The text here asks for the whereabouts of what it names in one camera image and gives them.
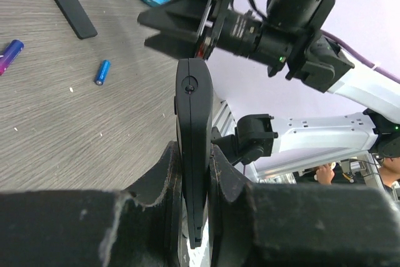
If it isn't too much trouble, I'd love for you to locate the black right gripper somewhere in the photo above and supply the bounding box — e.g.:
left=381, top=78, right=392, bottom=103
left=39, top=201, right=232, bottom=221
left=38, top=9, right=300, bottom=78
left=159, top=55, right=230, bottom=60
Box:
left=137, top=0, right=266, bottom=60

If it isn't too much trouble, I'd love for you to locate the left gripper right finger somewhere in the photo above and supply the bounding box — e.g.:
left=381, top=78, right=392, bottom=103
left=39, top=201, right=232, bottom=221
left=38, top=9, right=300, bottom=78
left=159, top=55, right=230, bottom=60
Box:
left=208, top=145, right=252, bottom=266

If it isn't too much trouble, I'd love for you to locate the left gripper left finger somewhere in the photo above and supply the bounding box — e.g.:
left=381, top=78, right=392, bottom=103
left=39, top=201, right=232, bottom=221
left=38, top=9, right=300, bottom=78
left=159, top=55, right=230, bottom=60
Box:
left=123, top=142, right=183, bottom=266

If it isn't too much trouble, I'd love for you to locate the black remote control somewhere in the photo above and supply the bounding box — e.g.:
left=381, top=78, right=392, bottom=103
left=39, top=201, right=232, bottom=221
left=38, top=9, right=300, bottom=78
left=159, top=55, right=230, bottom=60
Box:
left=174, top=58, right=213, bottom=249

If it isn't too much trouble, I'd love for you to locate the blue battery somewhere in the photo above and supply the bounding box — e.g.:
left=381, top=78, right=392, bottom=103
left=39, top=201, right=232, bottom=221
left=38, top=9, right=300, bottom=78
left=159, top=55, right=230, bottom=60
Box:
left=94, top=60, right=111, bottom=86

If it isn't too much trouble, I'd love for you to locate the black battery cover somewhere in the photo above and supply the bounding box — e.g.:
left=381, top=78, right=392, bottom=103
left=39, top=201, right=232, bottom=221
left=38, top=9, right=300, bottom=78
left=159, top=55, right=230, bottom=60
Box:
left=54, top=0, right=98, bottom=40

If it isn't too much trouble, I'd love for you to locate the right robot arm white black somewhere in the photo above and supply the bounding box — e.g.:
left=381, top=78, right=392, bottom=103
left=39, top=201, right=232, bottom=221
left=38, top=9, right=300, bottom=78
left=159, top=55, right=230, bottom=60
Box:
left=137, top=0, right=399, bottom=158

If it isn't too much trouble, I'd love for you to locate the person in background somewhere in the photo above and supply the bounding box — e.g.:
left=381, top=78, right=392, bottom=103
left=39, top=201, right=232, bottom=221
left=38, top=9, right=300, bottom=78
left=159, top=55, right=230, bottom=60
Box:
left=314, top=157, right=399, bottom=196

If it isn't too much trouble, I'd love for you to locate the purple pink battery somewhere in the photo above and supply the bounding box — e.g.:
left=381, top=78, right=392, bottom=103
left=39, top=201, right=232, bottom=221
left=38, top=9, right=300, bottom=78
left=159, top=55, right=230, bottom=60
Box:
left=0, top=39, right=24, bottom=76

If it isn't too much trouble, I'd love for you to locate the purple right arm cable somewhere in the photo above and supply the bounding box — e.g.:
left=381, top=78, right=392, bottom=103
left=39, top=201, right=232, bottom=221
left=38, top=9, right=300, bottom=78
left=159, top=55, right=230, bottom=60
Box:
left=273, top=0, right=400, bottom=83

